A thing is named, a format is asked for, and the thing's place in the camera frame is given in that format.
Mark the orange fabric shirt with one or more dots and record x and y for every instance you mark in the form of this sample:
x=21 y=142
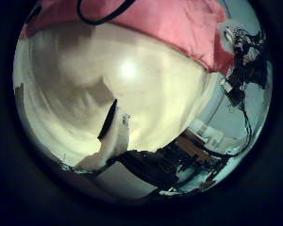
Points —
x=179 y=28

